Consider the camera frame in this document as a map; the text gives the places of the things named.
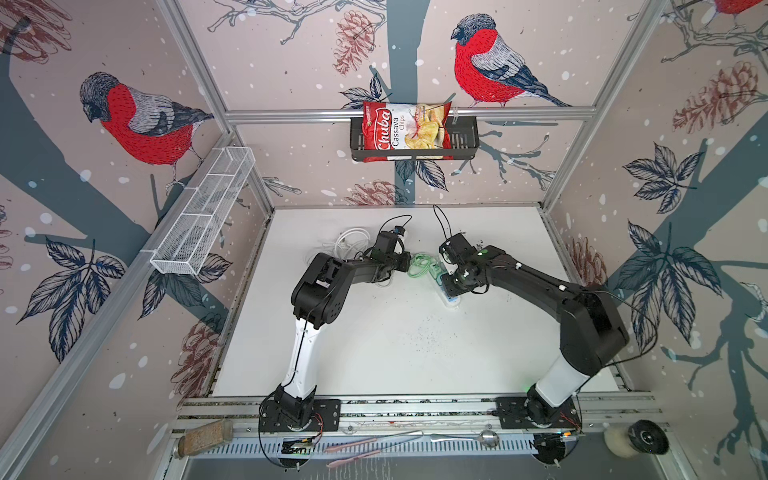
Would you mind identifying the white blue power strip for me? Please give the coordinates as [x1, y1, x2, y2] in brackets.
[432, 264, 460, 308]

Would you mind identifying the metal spoon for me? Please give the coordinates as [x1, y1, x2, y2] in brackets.
[429, 429, 501, 449]

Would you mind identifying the black wall basket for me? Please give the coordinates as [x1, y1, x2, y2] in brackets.
[350, 116, 480, 162]

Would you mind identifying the pink chopsticks pair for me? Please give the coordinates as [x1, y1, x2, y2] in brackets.
[324, 430, 424, 469]

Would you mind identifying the white wire mesh basket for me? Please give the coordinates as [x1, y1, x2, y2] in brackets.
[151, 146, 255, 275]

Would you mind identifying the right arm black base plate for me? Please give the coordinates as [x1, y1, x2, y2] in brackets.
[494, 395, 582, 430]

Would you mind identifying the red Chuba cassava chips bag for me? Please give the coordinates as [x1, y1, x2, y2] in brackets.
[362, 101, 451, 162]

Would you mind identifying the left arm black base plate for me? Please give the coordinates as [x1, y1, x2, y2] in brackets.
[259, 399, 341, 433]

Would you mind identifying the black white tape roll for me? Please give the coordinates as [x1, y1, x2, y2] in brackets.
[603, 419, 670, 459]

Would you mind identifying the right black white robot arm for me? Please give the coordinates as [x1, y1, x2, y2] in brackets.
[439, 233, 630, 427]

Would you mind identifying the green charger cable bundle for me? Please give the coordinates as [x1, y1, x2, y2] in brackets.
[407, 251, 445, 280]

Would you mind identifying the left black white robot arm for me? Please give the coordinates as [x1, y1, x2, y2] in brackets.
[261, 224, 411, 431]

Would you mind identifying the white power strip cable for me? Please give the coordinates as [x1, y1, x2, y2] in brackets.
[332, 226, 376, 260]

